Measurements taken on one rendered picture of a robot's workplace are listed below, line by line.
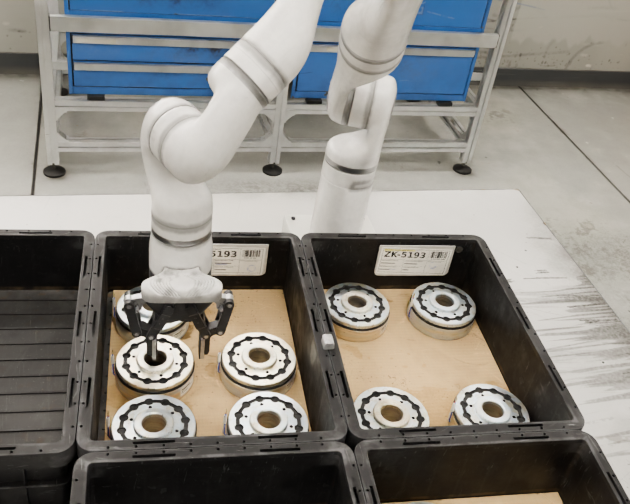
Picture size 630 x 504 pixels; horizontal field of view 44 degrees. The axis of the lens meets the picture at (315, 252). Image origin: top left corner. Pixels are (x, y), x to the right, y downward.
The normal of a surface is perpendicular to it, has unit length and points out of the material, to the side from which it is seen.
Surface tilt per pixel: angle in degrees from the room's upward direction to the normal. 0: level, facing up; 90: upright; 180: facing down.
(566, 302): 0
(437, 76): 90
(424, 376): 0
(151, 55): 90
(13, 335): 0
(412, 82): 90
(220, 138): 74
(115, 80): 90
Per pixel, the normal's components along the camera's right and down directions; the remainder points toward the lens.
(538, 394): -0.98, 0.00
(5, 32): 0.22, 0.61
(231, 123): 0.73, 0.33
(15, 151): 0.13, -0.80
